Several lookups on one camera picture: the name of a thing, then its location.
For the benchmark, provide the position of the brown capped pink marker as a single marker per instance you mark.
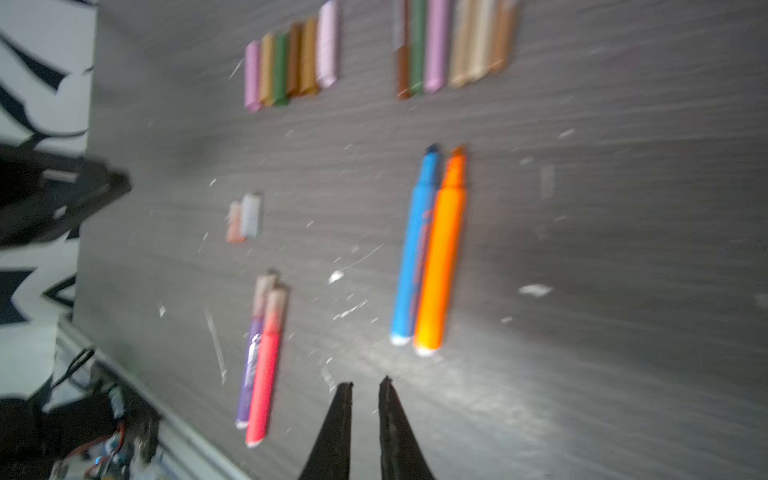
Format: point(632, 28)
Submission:
point(436, 56)

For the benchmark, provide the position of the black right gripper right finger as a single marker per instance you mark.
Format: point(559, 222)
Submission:
point(401, 456)

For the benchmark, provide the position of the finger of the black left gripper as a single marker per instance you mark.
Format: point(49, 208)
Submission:
point(44, 195)

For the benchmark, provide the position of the brown pen cap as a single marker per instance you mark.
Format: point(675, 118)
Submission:
point(294, 57)

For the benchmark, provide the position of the blue marker pen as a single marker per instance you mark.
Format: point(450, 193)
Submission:
point(416, 236)

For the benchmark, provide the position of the green pen cap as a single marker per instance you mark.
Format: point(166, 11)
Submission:
point(280, 69)

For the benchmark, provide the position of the tan marker pen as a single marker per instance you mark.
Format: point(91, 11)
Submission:
point(484, 12)

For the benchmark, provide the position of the purple marker pen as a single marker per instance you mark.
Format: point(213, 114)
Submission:
point(264, 284)

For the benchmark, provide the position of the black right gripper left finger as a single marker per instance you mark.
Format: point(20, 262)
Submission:
point(330, 455)

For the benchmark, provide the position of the pink red marker pen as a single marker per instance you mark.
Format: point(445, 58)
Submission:
point(266, 367)

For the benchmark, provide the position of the dark brown marker pen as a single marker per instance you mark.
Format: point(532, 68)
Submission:
point(401, 48)

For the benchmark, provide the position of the lilac capped tan marker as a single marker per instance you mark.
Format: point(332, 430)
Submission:
point(507, 20)

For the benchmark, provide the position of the orange marker pen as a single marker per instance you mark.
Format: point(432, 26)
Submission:
point(442, 255)

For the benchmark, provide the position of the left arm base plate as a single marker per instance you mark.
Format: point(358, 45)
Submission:
point(35, 436)

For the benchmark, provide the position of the light tan pen cap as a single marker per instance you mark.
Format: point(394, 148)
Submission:
point(267, 46)

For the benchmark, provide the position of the green marker pen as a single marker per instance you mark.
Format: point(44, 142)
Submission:
point(417, 38)

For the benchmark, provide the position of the pink pen cap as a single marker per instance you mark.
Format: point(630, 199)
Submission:
point(328, 44)

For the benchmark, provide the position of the lilac pen cap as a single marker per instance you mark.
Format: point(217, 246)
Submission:
point(252, 101)

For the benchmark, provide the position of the green capped tan marker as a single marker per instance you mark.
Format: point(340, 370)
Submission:
point(461, 33)

